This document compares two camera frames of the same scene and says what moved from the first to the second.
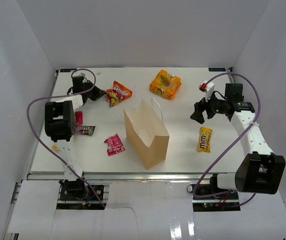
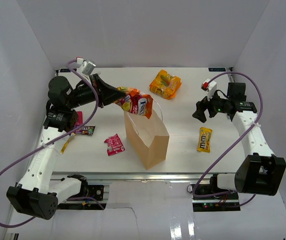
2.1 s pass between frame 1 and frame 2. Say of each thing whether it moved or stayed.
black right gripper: stayed
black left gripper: moved
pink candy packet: stayed
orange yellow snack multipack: stayed
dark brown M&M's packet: stayed
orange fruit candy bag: moved
